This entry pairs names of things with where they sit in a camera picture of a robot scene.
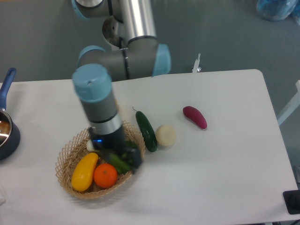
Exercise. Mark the purple sweet potato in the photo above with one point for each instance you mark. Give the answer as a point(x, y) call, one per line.
point(195, 116)

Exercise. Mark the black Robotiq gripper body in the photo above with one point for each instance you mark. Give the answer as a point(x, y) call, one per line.
point(114, 142)

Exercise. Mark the blue plastic bag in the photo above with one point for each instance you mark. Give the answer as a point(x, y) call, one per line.
point(278, 10)

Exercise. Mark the green bok choy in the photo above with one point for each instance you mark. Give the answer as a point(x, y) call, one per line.
point(122, 166)

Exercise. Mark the white round onion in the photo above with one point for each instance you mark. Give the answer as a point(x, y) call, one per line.
point(165, 135)

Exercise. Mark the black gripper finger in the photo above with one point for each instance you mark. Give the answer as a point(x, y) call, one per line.
point(110, 158)
point(133, 158)

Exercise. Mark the dark blue saucepan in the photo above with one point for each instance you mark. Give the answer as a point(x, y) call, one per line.
point(9, 132)

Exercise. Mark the black device at edge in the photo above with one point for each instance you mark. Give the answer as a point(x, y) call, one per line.
point(292, 201)

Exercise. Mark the orange fruit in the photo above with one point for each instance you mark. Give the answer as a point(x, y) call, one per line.
point(105, 176)

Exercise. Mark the woven wicker basket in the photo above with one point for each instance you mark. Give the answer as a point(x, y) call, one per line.
point(76, 149)

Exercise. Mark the yellow bell pepper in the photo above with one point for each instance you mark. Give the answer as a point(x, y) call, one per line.
point(117, 106)

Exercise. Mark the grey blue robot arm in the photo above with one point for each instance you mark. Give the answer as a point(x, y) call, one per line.
point(129, 27)

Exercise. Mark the white frame at right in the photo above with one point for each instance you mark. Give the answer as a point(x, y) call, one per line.
point(290, 107)

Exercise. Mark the dark green cucumber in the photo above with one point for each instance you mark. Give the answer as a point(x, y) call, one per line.
point(146, 130)

